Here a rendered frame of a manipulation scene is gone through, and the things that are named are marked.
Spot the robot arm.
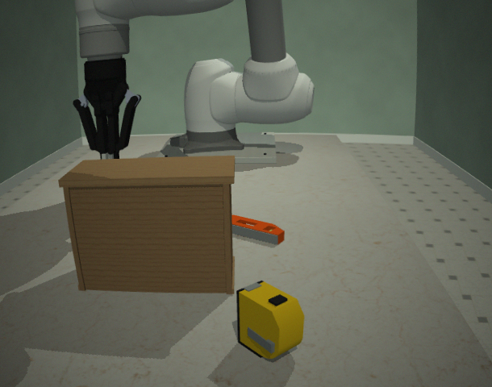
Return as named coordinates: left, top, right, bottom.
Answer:
left=74, top=0, right=315, bottom=154

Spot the orange spirit level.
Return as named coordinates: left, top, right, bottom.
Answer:
left=231, top=215, right=285, bottom=245

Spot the brown wooden cabinet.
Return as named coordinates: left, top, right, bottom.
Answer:
left=58, top=156, right=235, bottom=294

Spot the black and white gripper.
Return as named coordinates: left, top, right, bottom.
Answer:
left=73, top=57, right=141, bottom=159

